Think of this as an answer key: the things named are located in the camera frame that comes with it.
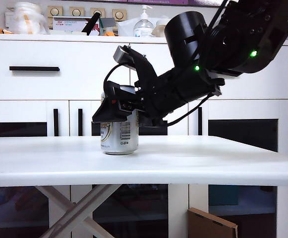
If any white glass cabinet door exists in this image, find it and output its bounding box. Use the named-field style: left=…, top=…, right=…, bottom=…
left=69, top=100, right=189, bottom=238
left=188, top=100, right=288, bottom=238
left=0, top=100, right=69, bottom=238

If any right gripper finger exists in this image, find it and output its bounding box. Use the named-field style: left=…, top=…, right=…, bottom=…
left=92, top=81, right=145, bottom=123

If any white crossed table leg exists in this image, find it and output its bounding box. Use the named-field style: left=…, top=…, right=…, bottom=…
left=39, top=184, right=122, bottom=238
left=34, top=185, right=115, bottom=238

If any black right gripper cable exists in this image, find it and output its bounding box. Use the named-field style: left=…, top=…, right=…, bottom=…
left=162, top=91, right=215, bottom=126

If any grey card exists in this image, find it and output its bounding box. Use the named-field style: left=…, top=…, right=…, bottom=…
left=99, top=17, right=116, bottom=28

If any white printed paper box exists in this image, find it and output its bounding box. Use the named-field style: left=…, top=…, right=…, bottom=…
left=52, top=16, right=101, bottom=35

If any clear pump sanitizer bottle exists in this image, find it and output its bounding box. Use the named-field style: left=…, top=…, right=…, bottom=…
left=133, top=4, right=156, bottom=38

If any silver beer can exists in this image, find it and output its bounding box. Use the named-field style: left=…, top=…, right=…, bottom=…
left=100, top=85, right=139, bottom=156

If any black drawer bar handle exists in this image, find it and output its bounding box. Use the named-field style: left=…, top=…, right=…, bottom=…
left=9, top=66, right=60, bottom=72

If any white plastic wrapped bundle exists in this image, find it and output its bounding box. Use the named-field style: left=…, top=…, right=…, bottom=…
left=11, top=1, right=48, bottom=35

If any black cylindrical tool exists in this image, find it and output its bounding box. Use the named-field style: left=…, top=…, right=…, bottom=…
left=81, top=12, right=102, bottom=34

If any white sideboard cabinet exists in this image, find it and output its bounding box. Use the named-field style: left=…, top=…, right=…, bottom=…
left=0, top=33, right=288, bottom=238

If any black camera cable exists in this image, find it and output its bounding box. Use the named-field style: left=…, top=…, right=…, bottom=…
left=103, top=64, right=121, bottom=87

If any beige square knob panel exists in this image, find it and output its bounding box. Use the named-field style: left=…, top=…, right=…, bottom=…
left=47, top=6, right=64, bottom=18
left=69, top=6, right=85, bottom=17
left=112, top=9, right=127, bottom=22
left=90, top=7, right=106, bottom=17

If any white cabinet drawer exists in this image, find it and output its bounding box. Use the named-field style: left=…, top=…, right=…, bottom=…
left=0, top=40, right=131, bottom=101
left=130, top=43, right=288, bottom=100

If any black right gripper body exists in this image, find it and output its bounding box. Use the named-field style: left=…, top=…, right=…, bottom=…
left=131, top=48, right=184, bottom=127

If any flat brown cardboard box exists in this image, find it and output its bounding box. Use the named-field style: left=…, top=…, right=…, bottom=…
left=187, top=207, right=238, bottom=238

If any black vertical door handle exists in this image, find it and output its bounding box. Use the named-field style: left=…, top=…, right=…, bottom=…
left=54, top=108, right=59, bottom=137
left=198, top=107, right=203, bottom=136
left=78, top=108, right=83, bottom=136

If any teal box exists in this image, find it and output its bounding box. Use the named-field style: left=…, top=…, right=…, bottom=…
left=209, top=185, right=239, bottom=206

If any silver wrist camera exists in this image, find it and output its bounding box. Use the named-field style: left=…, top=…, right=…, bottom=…
left=113, top=45, right=134, bottom=67

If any beige egg carton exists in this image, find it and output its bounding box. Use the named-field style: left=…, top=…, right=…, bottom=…
left=151, top=24, right=167, bottom=38

